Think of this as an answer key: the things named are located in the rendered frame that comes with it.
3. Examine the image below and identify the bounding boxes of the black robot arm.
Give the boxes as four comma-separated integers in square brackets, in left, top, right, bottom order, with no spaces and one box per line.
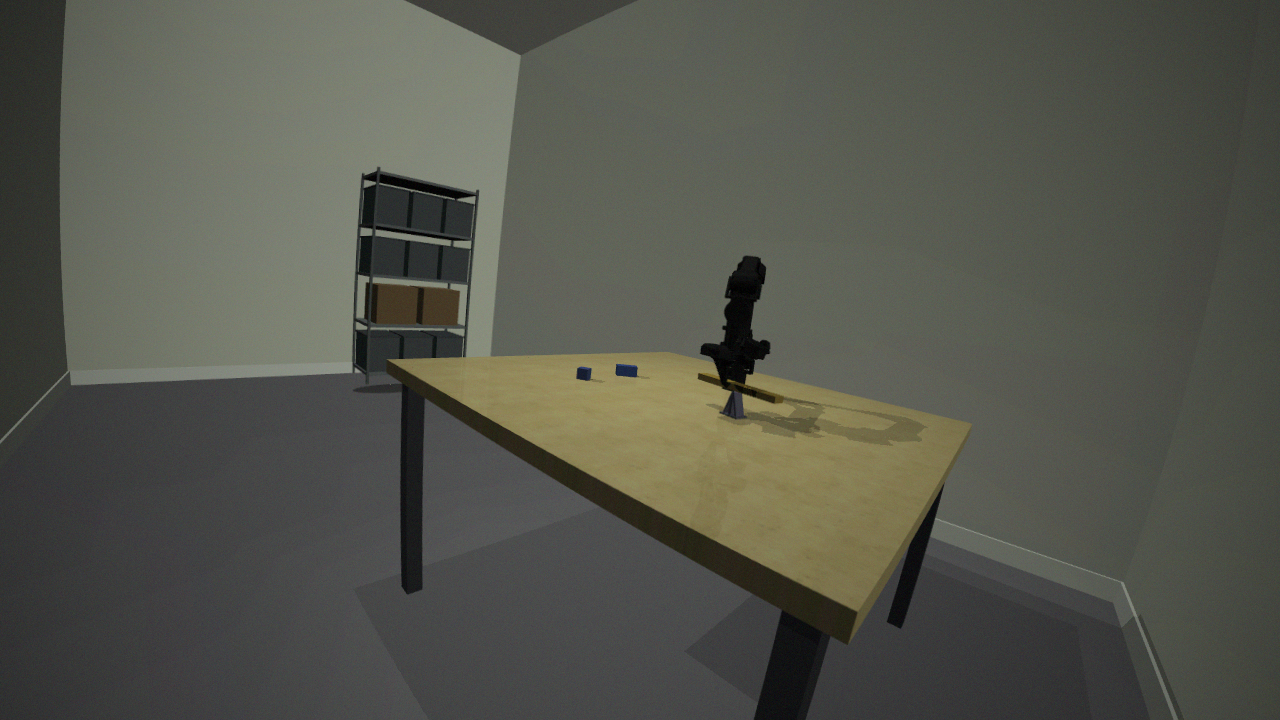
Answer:
[724,256,771,384]

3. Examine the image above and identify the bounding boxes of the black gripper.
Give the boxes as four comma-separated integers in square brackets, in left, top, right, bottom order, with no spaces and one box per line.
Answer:
[700,322,755,386]

